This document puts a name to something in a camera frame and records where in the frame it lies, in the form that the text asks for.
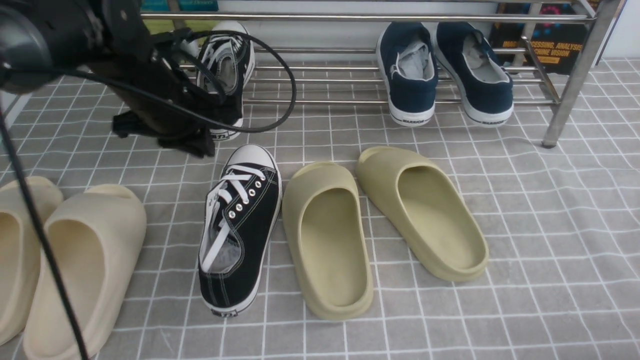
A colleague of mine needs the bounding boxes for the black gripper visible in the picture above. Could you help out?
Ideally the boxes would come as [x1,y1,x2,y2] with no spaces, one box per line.
[88,42,243,158]

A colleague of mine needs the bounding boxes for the black canvas sneaker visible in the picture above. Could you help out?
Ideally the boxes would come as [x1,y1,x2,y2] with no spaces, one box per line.
[198,145,282,318]
[196,21,256,142]

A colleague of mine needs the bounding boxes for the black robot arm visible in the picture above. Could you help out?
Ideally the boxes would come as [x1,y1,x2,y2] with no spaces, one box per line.
[0,0,243,158]

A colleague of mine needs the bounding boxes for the stainless steel shoe rack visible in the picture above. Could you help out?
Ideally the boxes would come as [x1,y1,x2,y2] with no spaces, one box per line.
[141,0,626,150]

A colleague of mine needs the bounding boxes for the left olive green slide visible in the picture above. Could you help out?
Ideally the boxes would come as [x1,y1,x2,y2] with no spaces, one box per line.
[282,161,374,321]

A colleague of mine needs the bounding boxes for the olive green slide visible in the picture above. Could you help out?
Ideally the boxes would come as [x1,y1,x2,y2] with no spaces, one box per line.
[282,161,374,321]
[356,146,489,282]

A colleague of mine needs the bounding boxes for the right cream slide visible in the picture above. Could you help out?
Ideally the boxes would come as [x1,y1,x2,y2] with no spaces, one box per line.
[23,184,147,360]

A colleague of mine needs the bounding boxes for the cream slide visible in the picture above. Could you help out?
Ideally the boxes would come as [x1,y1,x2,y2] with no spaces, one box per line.
[0,176,64,346]
[23,184,147,360]

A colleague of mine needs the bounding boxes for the teal book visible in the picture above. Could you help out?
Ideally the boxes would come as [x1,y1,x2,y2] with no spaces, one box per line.
[138,0,219,12]

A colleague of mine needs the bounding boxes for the left cream slide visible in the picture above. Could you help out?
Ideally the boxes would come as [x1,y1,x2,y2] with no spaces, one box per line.
[0,176,64,346]

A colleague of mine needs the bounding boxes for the grey checked floor cloth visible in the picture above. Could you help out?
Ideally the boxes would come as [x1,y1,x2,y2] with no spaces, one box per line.
[1,58,640,360]

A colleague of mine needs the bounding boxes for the left navy blue sneaker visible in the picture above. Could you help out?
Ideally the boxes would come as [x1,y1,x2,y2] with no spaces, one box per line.
[375,22,439,127]

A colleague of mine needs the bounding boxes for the navy blue sneaker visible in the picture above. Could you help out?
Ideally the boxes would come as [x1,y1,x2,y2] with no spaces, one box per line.
[432,22,514,128]
[375,22,439,127]

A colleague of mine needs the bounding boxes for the right olive green slide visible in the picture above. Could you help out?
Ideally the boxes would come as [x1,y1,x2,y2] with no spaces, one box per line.
[356,146,489,282]

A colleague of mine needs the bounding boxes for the right navy blue sneaker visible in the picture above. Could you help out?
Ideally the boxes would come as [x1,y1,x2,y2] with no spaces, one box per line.
[432,22,514,128]

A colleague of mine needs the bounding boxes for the dark machine vision book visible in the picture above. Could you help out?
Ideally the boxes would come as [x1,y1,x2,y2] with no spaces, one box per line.
[488,2,587,75]

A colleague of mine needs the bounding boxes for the black cable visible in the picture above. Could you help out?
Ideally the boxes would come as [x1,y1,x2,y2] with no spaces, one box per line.
[0,30,298,360]

